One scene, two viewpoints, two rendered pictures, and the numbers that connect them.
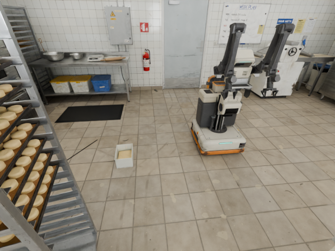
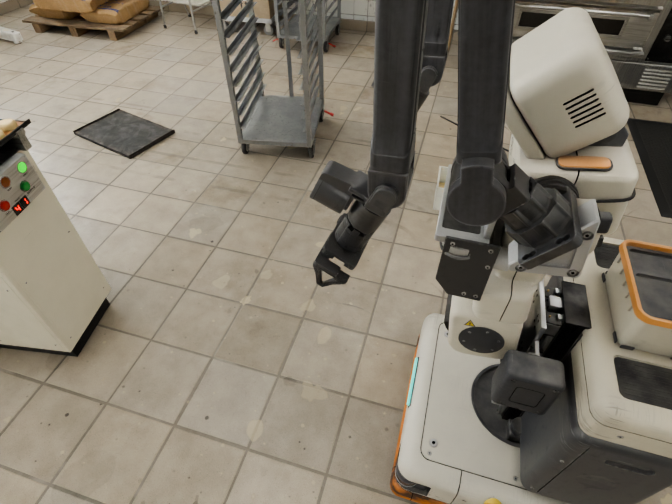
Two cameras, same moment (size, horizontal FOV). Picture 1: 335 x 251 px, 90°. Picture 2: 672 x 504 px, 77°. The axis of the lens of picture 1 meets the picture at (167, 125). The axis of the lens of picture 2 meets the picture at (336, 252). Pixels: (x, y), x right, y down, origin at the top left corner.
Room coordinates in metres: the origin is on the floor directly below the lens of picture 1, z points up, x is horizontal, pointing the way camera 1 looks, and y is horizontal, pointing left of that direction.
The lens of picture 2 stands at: (1.81, -1.52, 1.59)
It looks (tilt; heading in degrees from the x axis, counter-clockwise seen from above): 46 degrees down; 114
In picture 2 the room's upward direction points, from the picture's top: straight up
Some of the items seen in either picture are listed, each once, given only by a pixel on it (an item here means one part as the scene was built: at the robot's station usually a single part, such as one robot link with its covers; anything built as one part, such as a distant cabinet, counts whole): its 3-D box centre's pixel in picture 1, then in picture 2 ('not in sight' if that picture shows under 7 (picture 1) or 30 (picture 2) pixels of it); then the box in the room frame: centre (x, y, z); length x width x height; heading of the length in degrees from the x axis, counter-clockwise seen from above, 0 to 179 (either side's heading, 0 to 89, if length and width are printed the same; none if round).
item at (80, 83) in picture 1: (82, 83); not in sight; (3.82, 1.99, 0.36); 0.47 x 0.38 x 0.26; 7
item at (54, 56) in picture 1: (55, 57); not in sight; (3.75, 2.38, 0.95); 0.39 x 0.39 x 0.14
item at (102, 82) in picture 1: (102, 82); not in sight; (3.87, 1.54, 0.36); 0.47 x 0.38 x 0.26; 9
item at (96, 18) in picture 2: not in sight; (117, 7); (-2.33, 2.15, 0.19); 0.72 x 0.42 x 0.15; 101
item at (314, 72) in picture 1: (320, 77); not in sight; (4.59, -4.15, 0.33); 0.54 x 0.53 x 0.66; 7
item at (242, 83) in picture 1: (237, 88); (476, 220); (1.82, -0.78, 0.99); 0.28 x 0.16 x 0.22; 97
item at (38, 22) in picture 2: not in sight; (97, 18); (-2.62, 2.09, 0.06); 1.20 x 0.80 x 0.11; 9
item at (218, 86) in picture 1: (221, 86); (654, 298); (2.22, -0.73, 0.87); 0.23 x 0.15 x 0.11; 97
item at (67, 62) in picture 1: (87, 77); not in sight; (3.84, 1.84, 0.49); 1.90 x 0.72 x 0.98; 97
